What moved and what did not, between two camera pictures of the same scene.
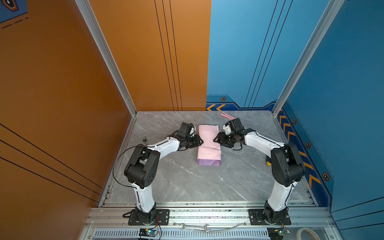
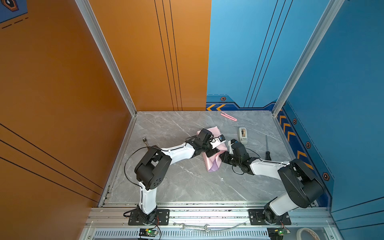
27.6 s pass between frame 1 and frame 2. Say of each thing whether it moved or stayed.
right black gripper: moved
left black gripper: moved
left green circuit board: stayed
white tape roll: stayed
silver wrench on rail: stayed
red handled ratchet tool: stayed
